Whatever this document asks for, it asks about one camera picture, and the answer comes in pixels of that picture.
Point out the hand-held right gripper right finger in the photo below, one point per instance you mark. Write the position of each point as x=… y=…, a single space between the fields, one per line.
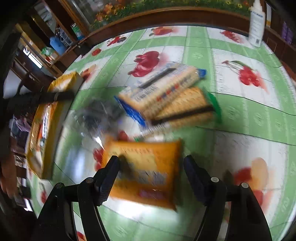
x=196 y=180

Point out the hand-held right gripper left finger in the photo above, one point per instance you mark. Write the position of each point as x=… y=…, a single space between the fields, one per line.
x=108 y=178

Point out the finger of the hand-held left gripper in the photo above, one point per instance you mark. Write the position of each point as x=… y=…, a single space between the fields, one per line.
x=57 y=96

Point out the yellow cardboard box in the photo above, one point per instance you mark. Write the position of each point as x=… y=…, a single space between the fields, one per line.
x=57 y=120

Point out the wide orange cracker pack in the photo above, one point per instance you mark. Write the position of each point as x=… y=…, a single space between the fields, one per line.
x=148 y=171

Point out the clear dark snack bag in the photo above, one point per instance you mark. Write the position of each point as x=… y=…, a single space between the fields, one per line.
x=94 y=118

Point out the blue plastic jug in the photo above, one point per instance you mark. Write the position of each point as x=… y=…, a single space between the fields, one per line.
x=57 y=45

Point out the green plastic bag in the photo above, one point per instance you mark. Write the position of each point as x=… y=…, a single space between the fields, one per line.
x=77 y=31

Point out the green-ended cracker pack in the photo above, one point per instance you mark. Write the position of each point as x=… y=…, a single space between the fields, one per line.
x=192 y=109

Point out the blue-ended cracker pack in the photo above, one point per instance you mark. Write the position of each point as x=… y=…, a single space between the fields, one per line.
x=159 y=92

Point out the flower mural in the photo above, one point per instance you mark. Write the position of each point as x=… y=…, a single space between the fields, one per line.
x=111 y=9

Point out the wooden cabinet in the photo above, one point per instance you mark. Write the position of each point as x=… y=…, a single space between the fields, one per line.
x=161 y=16

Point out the white plastic bottle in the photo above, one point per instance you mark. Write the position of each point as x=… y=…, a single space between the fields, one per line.
x=256 y=23

